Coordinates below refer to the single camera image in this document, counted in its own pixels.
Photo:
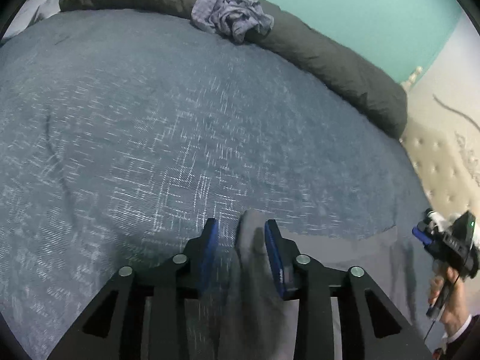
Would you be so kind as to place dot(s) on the person's right forearm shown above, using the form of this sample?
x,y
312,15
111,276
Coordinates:
x,y
465,337

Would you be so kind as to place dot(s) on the cream tufted headboard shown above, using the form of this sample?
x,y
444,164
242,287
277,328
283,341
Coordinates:
x,y
446,165

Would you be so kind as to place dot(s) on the cream bedpost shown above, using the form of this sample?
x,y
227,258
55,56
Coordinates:
x,y
412,75

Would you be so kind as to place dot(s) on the light grey bed cover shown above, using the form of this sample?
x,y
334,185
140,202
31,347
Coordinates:
x,y
33,11

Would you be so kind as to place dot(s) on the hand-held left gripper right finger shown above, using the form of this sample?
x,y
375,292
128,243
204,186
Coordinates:
x,y
275,258

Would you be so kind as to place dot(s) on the blue-grey crumpled garment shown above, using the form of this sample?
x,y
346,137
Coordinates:
x,y
228,11

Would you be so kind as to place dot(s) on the grey pants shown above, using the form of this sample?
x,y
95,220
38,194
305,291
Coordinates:
x,y
255,307

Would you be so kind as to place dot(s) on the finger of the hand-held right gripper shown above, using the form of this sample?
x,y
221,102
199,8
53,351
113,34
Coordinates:
x,y
422,236

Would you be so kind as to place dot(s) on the person's right hand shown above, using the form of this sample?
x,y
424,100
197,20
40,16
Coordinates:
x,y
455,303

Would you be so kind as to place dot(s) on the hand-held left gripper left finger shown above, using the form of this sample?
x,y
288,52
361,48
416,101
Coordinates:
x,y
208,255

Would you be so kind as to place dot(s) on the blue patterned bed sheet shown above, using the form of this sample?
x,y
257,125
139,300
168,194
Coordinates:
x,y
131,138

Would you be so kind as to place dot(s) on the dark grey rolled duvet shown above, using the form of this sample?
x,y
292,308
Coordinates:
x,y
337,67

